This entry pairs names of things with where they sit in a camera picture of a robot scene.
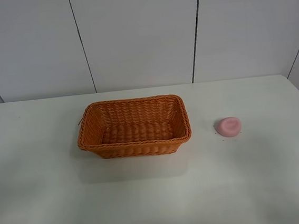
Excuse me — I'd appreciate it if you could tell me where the pink peach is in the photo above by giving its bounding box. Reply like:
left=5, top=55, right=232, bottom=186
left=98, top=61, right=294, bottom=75
left=215, top=117, right=242, bottom=138

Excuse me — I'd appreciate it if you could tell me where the orange wicker basket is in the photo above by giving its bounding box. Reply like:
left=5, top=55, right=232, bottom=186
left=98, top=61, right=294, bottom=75
left=77, top=94, right=191, bottom=159

